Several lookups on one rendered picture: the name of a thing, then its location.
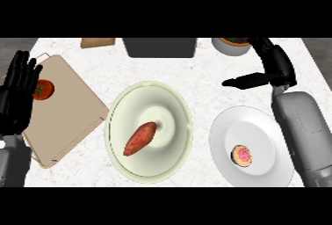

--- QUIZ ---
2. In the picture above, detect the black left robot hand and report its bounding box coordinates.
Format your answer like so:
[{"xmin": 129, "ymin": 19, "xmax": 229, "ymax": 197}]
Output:
[{"xmin": 0, "ymin": 50, "xmax": 44, "ymax": 137}]

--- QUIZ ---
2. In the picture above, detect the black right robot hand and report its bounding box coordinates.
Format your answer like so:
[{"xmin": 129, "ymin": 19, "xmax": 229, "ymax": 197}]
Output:
[{"xmin": 220, "ymin": 37, "xmax": 298, "ymax": 91}]

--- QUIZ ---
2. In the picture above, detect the white bowl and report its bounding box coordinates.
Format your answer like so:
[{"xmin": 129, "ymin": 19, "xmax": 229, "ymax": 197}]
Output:
[{"xmin": 210, "ymin": 105, "xmax": 295, "ymax": 188}]

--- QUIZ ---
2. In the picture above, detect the orange sweet potato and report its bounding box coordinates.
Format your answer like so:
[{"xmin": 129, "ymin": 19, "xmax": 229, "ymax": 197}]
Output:
[{"xmin": 123, "ymin": 121, "xmax": 158, "ymax": 157}]

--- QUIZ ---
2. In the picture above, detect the pale green plate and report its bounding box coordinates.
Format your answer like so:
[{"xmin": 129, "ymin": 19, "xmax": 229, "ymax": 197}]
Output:
[{"xmin": 103, "ymin": 81, "xmax": 195, "ymax": 185}]

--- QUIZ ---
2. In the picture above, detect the red tomato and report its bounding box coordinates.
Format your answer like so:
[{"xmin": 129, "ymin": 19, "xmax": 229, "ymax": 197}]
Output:
[{"xmin": 33, "ymin": 79, "xmax": 56, "ymax": 101}]

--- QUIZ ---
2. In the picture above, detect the beige cutting board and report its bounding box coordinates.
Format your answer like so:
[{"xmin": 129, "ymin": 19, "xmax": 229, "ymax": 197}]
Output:
[{"xmin": 19, "ymin": 52, "xmax": 111, "ymax": 170}]

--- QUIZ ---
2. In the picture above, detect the brown wooden block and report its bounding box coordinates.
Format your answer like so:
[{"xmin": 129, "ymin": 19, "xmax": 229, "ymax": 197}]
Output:
[{"xmin": 80, "ymin": 37, "xmax": 117, "ymax": 49}]

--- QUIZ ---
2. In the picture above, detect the dark grey box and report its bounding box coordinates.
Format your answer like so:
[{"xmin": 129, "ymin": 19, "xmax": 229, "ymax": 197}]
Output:
[{"xmin": 121, "ymin": 37, "xmax": 198, "ymax": 59}]

